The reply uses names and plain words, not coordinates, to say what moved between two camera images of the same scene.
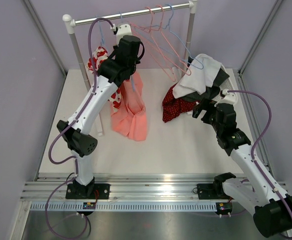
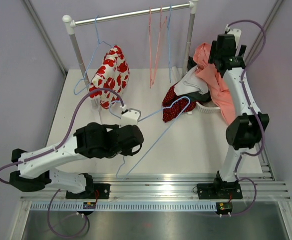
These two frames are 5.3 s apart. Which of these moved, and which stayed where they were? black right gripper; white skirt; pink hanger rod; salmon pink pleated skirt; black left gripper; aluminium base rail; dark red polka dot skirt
Moved: black right gripper; pink hanger rod; salmon pink pleated skirt; black left gripper
Stayed: white skirt; dark red polka dot skirt; aluminium base rail
